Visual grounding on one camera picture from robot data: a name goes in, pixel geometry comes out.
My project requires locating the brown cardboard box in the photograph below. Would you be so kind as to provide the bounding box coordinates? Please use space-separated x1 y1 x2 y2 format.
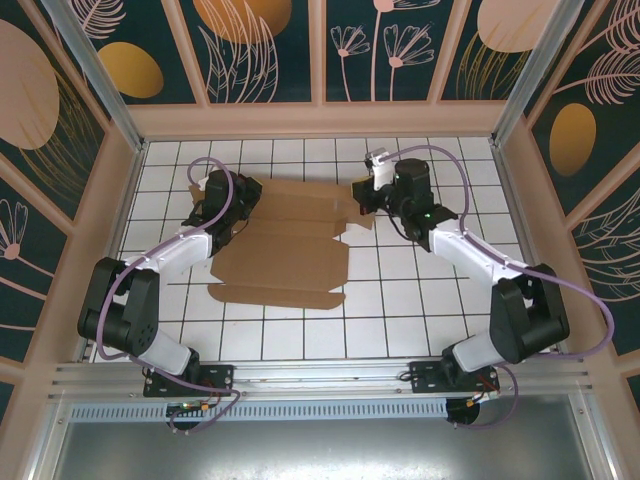
188 178 376 311

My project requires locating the grey metal sheet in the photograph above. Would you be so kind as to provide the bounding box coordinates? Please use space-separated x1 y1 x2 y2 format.
29 394 614 480

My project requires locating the aluminium table edge rail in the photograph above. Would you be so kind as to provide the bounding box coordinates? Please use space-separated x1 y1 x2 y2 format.
489 142 569 355
74 139 149 364

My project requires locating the aluminium corner post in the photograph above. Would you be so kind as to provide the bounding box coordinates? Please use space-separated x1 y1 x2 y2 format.
488 0 601 151
39 0 149 155

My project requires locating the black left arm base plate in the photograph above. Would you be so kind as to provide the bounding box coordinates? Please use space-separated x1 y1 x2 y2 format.
143 364 236 399

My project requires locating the aluminium frame rail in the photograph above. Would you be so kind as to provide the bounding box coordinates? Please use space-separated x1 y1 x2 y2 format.
47 354 596 401

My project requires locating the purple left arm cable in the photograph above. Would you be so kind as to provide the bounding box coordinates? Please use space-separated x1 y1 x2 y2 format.
95 156 244 435

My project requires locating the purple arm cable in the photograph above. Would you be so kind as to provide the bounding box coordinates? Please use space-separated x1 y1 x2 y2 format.
95 156 244 435
382 143 615 430

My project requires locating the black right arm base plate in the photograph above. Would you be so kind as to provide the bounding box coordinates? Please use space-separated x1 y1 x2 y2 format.
408 360 501 396

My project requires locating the slotted grey cable duct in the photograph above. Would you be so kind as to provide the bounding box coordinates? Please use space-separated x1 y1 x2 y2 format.
69 398 449 421

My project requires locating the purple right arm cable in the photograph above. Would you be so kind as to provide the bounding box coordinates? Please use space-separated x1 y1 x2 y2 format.
382 143 615 430

